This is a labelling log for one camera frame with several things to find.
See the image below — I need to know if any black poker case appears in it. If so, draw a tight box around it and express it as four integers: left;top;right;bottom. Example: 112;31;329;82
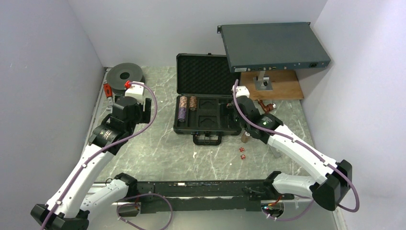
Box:
173;53;241;146

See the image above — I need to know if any black filament spool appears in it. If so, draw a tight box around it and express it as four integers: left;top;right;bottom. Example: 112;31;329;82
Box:
106;63;146;95

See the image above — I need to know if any black front rail base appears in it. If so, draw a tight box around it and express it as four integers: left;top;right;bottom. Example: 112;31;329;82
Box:
119;179;294;214

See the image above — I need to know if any brown torch nozzle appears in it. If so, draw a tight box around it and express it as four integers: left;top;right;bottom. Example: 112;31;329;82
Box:
257;100;276;114

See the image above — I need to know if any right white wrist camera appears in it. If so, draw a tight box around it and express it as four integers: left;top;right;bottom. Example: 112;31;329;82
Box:
232;86;250;98

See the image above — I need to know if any grey metal stand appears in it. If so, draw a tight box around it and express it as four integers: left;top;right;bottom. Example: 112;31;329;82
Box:
253;71;273;91

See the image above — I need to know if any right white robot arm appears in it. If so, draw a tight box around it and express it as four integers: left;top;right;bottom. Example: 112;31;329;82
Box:
226;96;354;211

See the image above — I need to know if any purple poker chip stack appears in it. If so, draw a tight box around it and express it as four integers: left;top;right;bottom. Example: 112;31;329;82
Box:
178;107;187;122

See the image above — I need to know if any wooden board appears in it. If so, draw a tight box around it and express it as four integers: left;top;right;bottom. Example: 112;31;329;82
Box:
240;70;304;100

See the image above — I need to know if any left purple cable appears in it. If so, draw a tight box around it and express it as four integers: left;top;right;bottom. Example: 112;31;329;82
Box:
39;81;158;230

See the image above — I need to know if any red handled adjustable wrench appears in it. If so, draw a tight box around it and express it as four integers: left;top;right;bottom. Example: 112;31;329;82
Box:
103;80;113;111

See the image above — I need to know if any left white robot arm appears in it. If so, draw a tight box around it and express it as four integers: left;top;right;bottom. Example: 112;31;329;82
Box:
31;96;158;230

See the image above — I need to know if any brown poker chip stack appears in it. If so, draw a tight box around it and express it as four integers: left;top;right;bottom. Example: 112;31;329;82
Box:
189;96;197;111
240;132;251;143

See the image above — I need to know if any orange poker chip stack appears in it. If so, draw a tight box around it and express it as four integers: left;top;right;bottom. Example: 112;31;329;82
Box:
179;96;188;108

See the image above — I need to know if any grey network switch box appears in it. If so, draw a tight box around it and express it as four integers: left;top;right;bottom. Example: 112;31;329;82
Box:
217;22;331;72

